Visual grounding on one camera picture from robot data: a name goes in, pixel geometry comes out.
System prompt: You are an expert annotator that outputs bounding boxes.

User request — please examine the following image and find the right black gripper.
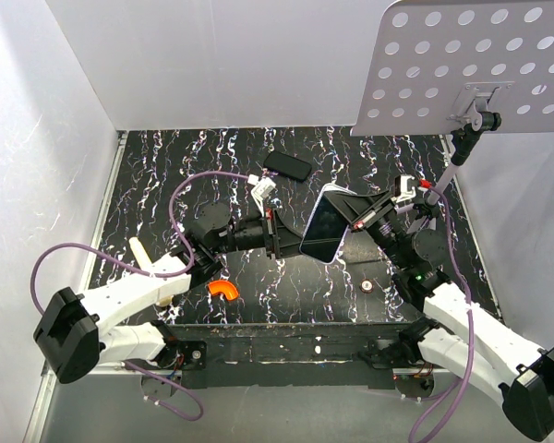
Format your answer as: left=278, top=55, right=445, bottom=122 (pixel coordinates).
left=321, top=189, right=407, bottom=270

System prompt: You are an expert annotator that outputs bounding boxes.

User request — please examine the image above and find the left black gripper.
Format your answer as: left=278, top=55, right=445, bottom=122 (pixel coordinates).
left=214, top=207, right=318, bottom=260

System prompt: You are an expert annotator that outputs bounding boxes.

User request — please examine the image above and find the lavender phone case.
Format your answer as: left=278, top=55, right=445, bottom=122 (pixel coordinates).
left=298, top=182, right=359, bottom=265

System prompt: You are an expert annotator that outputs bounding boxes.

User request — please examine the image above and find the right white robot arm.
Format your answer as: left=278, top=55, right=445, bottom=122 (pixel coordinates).
left=325, top=191, right=554, bottom=442

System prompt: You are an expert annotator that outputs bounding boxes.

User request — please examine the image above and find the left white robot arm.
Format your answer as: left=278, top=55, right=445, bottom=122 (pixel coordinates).
left=33, top=203, right=302, bottom=384

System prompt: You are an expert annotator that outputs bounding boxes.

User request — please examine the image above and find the black phone on table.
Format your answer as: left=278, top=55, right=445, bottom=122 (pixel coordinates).
left=263, top=151, right=312, bottom=182

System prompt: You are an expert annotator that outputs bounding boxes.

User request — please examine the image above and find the orange curved pipe piece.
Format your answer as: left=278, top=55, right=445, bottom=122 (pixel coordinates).
left=207, top=280, right=240, bottom=302

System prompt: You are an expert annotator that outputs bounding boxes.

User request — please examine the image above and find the small round coin object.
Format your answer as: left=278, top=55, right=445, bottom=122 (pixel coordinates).
left=360, top=280, right=373, bottom=293

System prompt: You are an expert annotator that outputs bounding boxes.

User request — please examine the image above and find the cream wooden pestle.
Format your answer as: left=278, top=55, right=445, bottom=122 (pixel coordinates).
left=128, top=236, right=172, bottom=307

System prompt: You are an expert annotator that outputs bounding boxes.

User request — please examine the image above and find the perforated music stand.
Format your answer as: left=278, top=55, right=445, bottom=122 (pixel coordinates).
left=320, top=0, right=554, bottom=320

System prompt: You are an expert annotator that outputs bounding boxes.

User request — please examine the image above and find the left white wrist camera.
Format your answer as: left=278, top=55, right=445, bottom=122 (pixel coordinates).
left=247, top=174, right=276, bottom=212

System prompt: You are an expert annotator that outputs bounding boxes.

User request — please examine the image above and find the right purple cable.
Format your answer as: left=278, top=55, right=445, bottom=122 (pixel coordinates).
left=408, top=184, right=476, bottom=443

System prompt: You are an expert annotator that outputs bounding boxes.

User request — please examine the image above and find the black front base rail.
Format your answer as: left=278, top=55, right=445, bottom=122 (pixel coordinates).
left=101, top=318, right=443, bottom=389

